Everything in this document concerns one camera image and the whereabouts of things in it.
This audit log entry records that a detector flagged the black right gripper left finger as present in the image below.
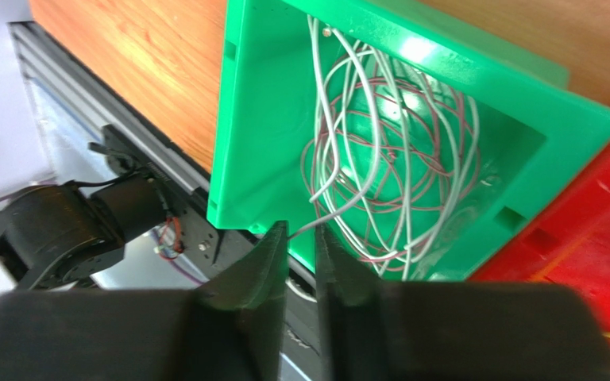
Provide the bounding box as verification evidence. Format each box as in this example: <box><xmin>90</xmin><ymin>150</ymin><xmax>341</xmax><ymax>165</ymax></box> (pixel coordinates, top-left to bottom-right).
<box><xmin>0</xmin><ymin>221</ymin><xmax>288</xmax><ymax>380</ymax></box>

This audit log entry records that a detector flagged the aluminium frame rail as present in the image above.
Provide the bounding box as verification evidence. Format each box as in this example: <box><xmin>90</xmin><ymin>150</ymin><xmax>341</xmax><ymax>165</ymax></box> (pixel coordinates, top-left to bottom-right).
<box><xmin>9</xmin><ymin>21</ymin><xmax>210</xmax><ymax>203</ymax></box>

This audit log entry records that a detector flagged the white cable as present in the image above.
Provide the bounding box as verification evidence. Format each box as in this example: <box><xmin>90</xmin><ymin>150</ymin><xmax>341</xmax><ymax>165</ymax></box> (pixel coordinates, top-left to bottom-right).
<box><xmin>288</xmin><ymin>14</ymin><xmax>481</xmax><ymax>281</ymax></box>

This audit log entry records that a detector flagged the left green plastic bin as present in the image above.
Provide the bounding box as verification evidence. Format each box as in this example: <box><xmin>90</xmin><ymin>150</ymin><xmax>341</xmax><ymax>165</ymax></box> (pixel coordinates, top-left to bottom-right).
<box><xmin>208</xmin><ymin>1</ymin><xmax>610</xmax><ymax>281</ymax></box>

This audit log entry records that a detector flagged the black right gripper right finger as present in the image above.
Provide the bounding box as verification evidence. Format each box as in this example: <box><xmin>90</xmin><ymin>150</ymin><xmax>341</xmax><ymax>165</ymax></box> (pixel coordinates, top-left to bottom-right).
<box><xmin>315</xmin><ymin>225</ymin><xmax>610</xmax><ymax>380</ymax></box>

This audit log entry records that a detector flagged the pink cable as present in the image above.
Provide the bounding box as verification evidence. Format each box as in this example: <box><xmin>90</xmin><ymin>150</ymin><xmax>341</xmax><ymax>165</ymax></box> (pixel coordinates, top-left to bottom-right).
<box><xmin>300</xmin><ymin>50</ymin><xmax>481</xmax><ymax>265</ymax></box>

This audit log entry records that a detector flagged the red plastic bin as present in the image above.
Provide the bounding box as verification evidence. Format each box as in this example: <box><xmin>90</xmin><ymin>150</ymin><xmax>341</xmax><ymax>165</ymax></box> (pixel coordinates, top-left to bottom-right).
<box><xmin>469</xmin><ymin>144</ymin><xmax>610</xmax><ymax>342</ymax></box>

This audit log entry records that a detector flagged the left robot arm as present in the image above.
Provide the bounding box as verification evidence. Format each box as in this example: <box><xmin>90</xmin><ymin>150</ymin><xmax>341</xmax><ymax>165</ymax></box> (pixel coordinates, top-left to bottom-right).
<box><xmin>0</xmin><ymin>174</ymin><xmax>172</xmax><ymax>290</ymax></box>

